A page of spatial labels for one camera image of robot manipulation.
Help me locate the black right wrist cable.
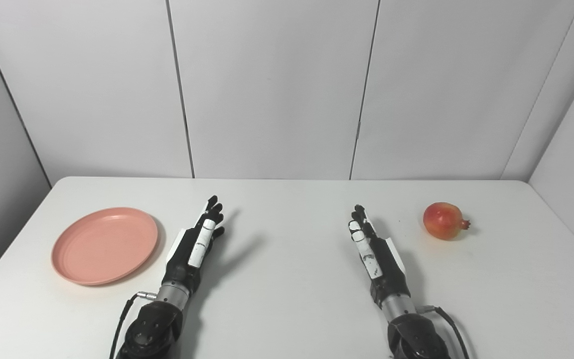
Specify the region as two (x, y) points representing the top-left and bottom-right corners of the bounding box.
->
(417, 305), (471, 359)

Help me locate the red yellow pomegranate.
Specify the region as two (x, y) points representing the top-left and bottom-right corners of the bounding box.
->
(423, 201), (471, 241)

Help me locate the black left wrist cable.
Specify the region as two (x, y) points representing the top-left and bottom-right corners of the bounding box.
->
(109, 292), (157, 359)

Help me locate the pink round plate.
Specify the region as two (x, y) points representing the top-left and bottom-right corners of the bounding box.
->
(51, 207), (159, 287)

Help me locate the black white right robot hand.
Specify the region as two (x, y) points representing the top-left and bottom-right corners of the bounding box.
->
(349, 204), (412, 306)

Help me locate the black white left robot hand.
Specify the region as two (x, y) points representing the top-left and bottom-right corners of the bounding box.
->
(164, 195), (226, 299)

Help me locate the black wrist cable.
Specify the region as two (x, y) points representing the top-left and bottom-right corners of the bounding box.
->
(417, 305), (471, 359)
(109, 292), (157, 359)

